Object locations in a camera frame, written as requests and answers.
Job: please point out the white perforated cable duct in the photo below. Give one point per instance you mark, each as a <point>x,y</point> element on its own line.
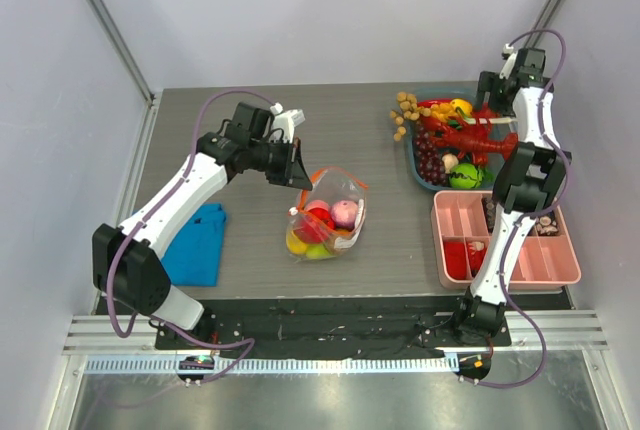
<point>192,365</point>

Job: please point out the teal fruit basket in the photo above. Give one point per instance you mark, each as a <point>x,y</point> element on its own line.
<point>495,161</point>

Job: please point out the yellow toy pepper pieces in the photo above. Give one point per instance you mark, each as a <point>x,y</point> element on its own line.
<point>439,109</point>

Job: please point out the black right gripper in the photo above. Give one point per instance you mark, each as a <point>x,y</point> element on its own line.
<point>486,94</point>

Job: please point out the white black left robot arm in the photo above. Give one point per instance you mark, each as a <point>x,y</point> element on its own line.
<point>127,265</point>

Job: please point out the green toy apple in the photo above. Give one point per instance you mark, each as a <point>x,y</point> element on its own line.
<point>317,252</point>

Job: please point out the aluminium frame rail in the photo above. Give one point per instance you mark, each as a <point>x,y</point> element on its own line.
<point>561,329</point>

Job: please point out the pink compartment tray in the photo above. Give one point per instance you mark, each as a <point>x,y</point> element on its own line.
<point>544,263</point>

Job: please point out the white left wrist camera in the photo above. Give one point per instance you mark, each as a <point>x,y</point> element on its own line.
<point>284,123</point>

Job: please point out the green toy lime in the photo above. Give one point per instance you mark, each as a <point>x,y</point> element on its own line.
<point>466,176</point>

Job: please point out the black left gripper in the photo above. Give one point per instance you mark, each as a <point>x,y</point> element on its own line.
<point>293,162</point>

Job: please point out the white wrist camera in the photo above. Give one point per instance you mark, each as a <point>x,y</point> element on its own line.
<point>509,54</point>
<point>284,123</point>

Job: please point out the purple toy onion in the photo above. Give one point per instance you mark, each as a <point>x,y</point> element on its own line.
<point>344,213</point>

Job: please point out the yellow red toy fruit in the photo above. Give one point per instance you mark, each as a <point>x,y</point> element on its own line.
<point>462,107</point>

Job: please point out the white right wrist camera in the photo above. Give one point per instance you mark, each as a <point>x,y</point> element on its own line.
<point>509,54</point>

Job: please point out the orange toy fruit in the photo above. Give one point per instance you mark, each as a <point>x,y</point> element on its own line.
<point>340,242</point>

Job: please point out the red toy bell pepper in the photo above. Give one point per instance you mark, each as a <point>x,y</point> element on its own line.
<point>311,229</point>

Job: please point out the yellow toy pear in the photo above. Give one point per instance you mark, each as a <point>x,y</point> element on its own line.
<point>295,245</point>

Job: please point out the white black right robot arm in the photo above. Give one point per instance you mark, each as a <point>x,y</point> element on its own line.
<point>525,188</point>

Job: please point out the red toy lobster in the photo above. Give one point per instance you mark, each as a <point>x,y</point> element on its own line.
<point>471,140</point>

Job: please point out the clear orange zip bag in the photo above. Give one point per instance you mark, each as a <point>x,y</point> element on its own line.
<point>332,184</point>

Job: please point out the brown longan bunch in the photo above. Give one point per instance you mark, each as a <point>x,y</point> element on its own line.
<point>404,115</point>

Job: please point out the flowered sushi roll right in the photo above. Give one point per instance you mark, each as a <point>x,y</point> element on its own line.
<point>546,225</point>

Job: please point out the white toy garlic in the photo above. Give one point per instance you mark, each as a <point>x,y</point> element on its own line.
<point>449,162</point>

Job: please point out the dark patterned sushi roll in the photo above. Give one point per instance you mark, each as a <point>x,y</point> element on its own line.
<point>489,209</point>

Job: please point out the dark purple grape bunch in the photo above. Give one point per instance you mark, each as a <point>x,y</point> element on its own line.
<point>428,161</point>

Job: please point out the pink toy peach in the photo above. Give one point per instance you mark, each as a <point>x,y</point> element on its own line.
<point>319,208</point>

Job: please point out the blue folded t-shirt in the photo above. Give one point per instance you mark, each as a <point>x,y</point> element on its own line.
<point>188,242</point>

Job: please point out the red toy meat piece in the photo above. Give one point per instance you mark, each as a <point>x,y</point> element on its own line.
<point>455,257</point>

